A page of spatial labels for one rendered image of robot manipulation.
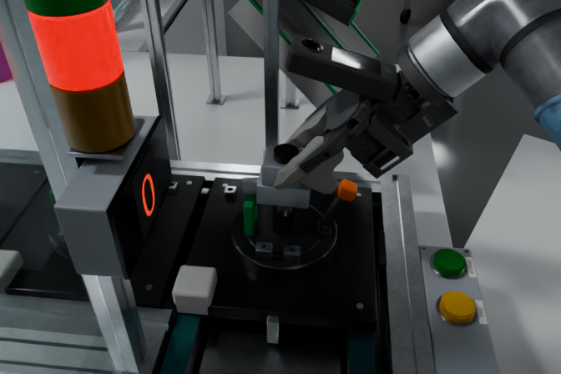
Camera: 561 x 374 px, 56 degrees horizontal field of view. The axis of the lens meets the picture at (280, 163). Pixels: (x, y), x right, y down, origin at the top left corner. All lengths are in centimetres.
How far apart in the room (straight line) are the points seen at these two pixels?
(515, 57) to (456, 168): 205
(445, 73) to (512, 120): 245
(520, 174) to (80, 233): 86
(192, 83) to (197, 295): 75
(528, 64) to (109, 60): 33
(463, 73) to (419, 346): 30
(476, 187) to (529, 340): 167
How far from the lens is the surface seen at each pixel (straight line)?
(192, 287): 64
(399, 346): 64
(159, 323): 66
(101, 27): 36
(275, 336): 66
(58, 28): 35
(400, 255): 74
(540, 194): 106
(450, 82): 53
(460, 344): 66
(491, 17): 52
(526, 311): 85
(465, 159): 260
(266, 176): 62
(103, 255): 41
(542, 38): 49
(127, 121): 39
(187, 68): 137
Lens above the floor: 148
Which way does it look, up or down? 38 degrees down
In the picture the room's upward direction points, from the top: straight up
